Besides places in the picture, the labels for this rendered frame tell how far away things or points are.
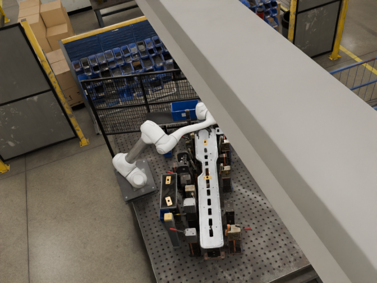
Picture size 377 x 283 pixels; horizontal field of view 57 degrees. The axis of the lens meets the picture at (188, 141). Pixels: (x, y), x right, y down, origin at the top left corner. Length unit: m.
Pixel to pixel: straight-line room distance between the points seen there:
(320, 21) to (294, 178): 5.82
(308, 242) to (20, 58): 4.53
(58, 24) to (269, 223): 5.58
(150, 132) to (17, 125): 2.73
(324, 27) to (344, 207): 5.96
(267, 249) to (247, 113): 2.90
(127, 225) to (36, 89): 2.10
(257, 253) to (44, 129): 3.47
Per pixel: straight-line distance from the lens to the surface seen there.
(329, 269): 0.36
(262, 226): 3.35
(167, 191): 3.07
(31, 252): 4.70
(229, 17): 0.54
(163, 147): 2.92
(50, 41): 7.17
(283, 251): 3.26
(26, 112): 5.18
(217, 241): 2.94
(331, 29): 6.34
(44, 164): 5.56
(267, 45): 0.47
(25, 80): 4.90
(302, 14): 5.81
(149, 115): 4.02
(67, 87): 6.02
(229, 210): 3.05
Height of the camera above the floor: 3.57
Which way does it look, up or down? 45 degrees down
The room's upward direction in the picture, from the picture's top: 10 degrees counter-clockwise
